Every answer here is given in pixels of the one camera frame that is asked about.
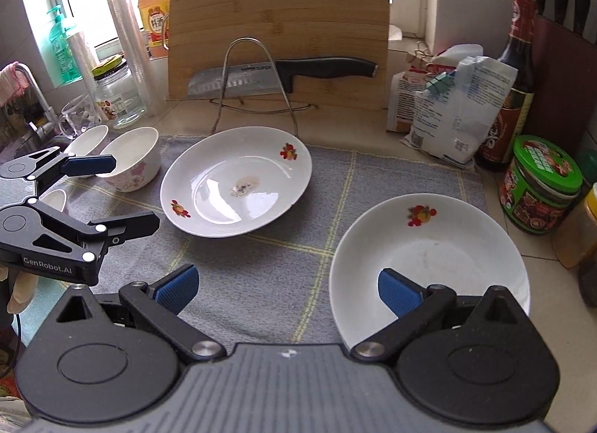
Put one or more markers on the white floral plate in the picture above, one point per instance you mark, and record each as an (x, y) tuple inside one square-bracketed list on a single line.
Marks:
[(443, 251), (224, 167)]

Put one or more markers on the white printed bag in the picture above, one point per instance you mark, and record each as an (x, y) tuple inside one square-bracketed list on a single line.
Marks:
[(466, 116)]

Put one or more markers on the glass jar with lid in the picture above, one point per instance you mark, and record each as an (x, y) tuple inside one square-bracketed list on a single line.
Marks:
[(119, 97)]

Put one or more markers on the dark sauce bottle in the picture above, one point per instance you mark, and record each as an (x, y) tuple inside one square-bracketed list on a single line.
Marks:
[(510, 88)]

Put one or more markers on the clear glass mug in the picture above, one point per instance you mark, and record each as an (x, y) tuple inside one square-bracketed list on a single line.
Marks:
[(79, 118)]

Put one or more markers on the tall clear plastic cup stack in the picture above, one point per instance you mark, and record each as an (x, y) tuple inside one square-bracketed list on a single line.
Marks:
[(130, 41)]

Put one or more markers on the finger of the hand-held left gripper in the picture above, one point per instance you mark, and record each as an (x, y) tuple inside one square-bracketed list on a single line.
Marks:
[(135, 224), (91, 164)]

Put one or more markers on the green soap bottle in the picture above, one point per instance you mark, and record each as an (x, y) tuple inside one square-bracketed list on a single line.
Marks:
[(65, 50)]

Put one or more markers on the green lidded jar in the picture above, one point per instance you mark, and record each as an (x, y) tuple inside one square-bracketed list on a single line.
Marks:
[(541, 186)]

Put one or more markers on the orange printed bag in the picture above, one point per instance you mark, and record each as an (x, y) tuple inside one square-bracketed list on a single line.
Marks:
[(401, 102)]

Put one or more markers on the bamboo cutting board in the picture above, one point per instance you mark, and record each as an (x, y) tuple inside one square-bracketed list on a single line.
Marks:
[(280, 8)]

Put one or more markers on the short clear plastic cup stack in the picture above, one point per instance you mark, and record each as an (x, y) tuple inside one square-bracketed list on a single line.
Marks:
[(84, 60)]

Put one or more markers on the small green capped bottle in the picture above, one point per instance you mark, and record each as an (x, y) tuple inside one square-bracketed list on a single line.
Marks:
[(587, 172)]

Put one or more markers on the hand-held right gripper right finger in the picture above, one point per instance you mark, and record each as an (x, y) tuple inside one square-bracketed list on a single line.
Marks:
[(396, 293)]

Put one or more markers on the person's left hand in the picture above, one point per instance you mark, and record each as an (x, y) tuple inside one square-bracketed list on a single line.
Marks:
[(23, 291)]

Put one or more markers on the steel sink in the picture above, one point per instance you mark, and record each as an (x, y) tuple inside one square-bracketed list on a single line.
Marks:
[(44, 139)]

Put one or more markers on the checked cloth mat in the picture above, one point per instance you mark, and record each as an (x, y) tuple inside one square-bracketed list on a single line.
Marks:
[(261, 274)]

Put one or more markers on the pink cloth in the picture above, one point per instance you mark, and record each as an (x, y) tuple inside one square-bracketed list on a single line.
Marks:
[(9, 81)]

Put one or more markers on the orange liquid plastic jug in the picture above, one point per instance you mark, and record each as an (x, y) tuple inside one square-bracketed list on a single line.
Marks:
[(156, 18)]

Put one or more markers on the dark red knife block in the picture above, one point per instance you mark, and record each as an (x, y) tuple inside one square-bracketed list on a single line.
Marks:
[(564, 102)]

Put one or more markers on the teal bag clip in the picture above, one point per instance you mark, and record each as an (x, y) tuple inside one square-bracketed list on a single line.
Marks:
[(440, 85)]

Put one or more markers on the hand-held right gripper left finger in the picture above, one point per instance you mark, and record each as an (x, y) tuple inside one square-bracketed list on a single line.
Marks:
[(179, 286)]

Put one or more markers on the metal binder clip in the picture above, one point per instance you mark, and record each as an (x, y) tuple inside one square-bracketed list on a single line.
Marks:
[(422, 57)]

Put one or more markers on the yellow lidded jar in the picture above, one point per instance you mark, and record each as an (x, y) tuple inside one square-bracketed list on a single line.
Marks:
[(578, 232)]

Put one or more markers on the metal faucet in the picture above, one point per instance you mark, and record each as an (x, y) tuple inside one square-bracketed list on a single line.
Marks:
[(42, 97)]

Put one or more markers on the white pink-flowered bowl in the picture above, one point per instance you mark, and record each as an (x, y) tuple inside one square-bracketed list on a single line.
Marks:
[(135, 153), (91, 139), (56, 200)]

